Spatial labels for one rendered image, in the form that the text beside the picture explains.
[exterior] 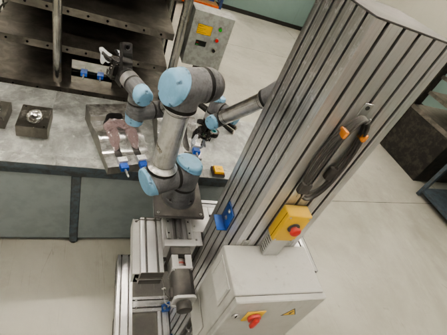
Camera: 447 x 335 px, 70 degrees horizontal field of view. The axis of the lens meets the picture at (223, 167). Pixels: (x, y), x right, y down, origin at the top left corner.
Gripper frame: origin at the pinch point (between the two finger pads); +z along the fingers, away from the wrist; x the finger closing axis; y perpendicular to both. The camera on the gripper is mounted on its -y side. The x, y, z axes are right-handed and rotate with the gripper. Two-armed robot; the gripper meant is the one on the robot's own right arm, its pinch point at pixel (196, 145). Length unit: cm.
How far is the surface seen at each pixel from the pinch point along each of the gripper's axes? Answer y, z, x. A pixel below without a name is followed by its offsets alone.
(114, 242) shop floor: -3, 98, -26
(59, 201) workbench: 1, 59, -67
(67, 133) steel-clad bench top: -16, 21, -70
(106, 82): -76, 10, -52
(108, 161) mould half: 11, 16, -48
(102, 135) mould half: -6, 10, -52
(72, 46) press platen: -75, -9, -78
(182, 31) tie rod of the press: -64, -46, -15
